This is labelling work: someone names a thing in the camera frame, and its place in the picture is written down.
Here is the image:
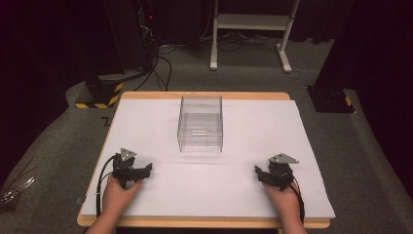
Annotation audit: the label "person's left hand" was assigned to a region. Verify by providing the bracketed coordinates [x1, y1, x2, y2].
[102, 175, 144, 216]

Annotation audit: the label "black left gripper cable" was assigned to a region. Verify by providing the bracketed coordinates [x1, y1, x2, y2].
[95, 155, 119, 218]

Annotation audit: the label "clear plastic box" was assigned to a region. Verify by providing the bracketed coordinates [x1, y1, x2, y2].
[176, 94, 224, 154]

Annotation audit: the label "black yellow striped stand base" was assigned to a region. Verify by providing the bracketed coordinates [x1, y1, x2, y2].
[75, 73, 126, 110]

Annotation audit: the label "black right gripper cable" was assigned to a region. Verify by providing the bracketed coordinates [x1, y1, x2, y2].
[289, 175, 307, 225]

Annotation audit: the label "black floor cables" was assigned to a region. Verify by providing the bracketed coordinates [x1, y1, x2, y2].
[133, 44, 173, 93]

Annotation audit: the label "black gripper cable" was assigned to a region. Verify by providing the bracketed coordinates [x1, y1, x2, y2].
[95, 155, 119, 218]
[289, 175, 307, 225]

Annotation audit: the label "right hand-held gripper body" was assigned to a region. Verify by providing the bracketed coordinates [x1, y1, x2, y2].
[263, 152, 300, 191]

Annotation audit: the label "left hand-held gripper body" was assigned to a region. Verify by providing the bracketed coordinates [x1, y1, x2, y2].
[111, 147, 144, 190]

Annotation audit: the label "shiny metal stand legs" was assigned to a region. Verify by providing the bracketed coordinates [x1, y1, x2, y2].
[0, 157, 37, 211]

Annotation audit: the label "person's right hand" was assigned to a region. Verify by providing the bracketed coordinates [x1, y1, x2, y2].
[262, 180, 302, 219]

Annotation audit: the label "black equipment rack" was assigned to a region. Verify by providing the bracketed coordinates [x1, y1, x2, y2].
[102, 0, 160, 73]

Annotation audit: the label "white board sheet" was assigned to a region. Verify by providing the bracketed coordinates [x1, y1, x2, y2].
[80, 98, 336, 219]

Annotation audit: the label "white metal stand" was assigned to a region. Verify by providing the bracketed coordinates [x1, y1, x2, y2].
[209, 0, 301, 74]

